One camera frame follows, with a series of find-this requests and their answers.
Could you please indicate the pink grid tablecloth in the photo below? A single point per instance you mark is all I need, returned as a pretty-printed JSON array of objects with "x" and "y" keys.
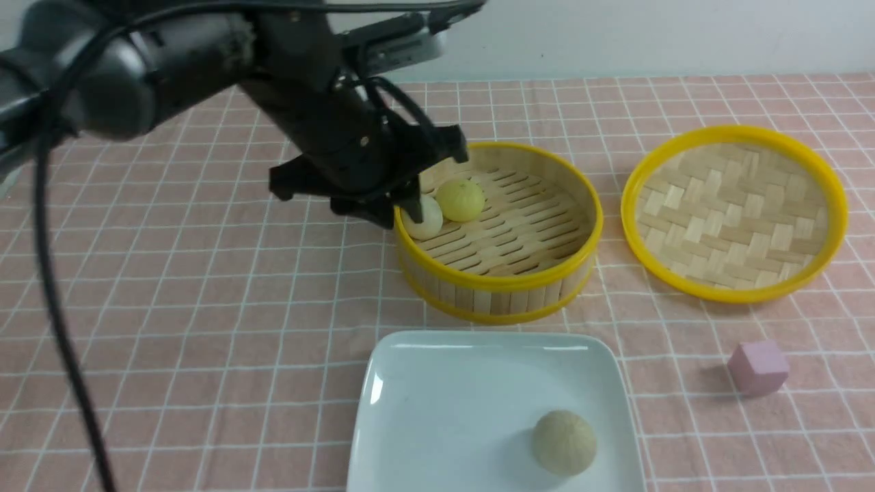
[{"x": 225, "y": 335}]

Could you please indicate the beige steamed bun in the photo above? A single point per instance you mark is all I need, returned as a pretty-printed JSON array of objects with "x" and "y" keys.
[{"x": 564, "y": 443}]

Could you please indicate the yellow steamed bun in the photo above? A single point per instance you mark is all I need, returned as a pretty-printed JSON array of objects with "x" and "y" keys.
[{"x": 460, "y": 200}]

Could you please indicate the white steamed bun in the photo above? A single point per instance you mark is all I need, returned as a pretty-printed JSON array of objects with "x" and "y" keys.
[{"x": 432, "y": 220}]

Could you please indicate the yellow rimmed woven steamer lid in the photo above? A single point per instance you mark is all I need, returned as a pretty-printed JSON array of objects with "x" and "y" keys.
[{"x": 734, "y": 214}]

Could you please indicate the white square plate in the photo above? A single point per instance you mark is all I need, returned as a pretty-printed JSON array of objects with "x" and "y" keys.
[{"x": 456, "y": 411}]

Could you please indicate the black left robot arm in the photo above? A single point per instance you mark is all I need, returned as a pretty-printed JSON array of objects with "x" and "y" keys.
[{"x": 145, "y": 62}]

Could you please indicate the yellow rimmed bamboo steamer basket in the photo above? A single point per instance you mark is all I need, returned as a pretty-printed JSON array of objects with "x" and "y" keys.
[{"x": 527, "y": 255}]

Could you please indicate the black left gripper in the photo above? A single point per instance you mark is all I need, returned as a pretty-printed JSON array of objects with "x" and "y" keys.
[{"x": 362, "y": 142}]

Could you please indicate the pink cube block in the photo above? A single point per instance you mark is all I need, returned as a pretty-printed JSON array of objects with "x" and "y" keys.
[{"x": 758, "y": 368}]

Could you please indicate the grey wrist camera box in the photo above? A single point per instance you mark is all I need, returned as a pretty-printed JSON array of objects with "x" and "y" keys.
[{"x": 394, "y": 43}]

